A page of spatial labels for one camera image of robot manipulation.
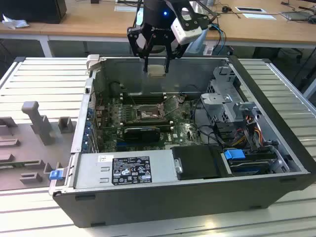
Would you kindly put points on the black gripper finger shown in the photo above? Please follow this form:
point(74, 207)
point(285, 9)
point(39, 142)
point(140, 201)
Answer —
point(167, 64)
point(132, 42)

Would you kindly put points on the silver square CPU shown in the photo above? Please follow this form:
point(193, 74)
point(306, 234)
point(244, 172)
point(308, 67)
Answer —
point(156, 70)

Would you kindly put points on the metal CPU socket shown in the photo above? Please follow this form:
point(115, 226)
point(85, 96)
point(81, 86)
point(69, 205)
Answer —
point(148, 113)

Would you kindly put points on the blue expansion slot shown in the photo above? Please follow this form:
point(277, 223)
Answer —
point(121, 143)

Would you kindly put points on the black coin battery holder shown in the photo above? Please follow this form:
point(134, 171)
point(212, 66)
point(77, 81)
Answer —
point(181, 98)

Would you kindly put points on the white power adapter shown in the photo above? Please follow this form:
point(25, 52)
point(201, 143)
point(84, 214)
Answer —
point(208, 50)

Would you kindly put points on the long wooden desk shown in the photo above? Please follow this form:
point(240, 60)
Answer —
point(86, 24)

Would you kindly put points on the silver metal disk bay cage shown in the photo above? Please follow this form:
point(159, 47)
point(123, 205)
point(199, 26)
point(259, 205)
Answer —
point(214, 101)

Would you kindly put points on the green motherboard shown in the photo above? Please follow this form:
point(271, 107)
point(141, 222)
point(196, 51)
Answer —
point(182, 126)

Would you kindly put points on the black graphics card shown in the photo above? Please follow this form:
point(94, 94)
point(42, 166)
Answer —
point(142, 134)

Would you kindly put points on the black plastic shroud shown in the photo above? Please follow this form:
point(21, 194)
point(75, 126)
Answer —
point(195, 161)

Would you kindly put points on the white paper sheet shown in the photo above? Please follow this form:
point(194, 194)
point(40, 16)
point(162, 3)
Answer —
point(259, 16)

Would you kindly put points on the black computer box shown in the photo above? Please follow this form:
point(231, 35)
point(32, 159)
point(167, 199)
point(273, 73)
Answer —
point(32, 11)

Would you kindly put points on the hard disk in blue carrier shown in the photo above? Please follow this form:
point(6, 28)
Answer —
point(234, 154)

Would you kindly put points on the crumpled white paper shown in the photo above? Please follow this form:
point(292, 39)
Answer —
point(14, 23)

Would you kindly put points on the silver power supply unit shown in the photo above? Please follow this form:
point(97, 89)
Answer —
point(89, 172)

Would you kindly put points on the grey tablet device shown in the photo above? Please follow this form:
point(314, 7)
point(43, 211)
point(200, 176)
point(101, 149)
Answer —
point(296, 16)

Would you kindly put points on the open dark grey PC case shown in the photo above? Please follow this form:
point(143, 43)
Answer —
point(148, 207)

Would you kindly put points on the blue case latch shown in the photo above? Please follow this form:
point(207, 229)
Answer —
point(54, 175)

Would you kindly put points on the grey parts rack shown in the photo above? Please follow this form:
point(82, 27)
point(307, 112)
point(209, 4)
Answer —
point(24, 153)

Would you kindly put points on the green RAM stick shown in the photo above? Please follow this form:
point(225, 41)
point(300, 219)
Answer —
point(7, 166)

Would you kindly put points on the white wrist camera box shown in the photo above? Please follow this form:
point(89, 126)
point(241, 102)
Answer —
point(186, 34)

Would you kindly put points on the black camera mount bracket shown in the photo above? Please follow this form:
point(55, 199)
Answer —
point(200, 21)

